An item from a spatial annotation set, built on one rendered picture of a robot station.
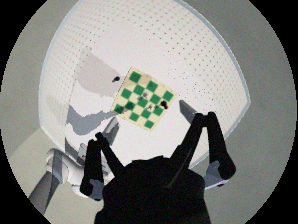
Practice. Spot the green and cream checkered board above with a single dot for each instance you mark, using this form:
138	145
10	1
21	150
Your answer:
131	105

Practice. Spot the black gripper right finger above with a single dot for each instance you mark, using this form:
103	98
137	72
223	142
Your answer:
221	167

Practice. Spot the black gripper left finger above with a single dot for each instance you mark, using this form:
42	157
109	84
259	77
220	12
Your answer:
92	182

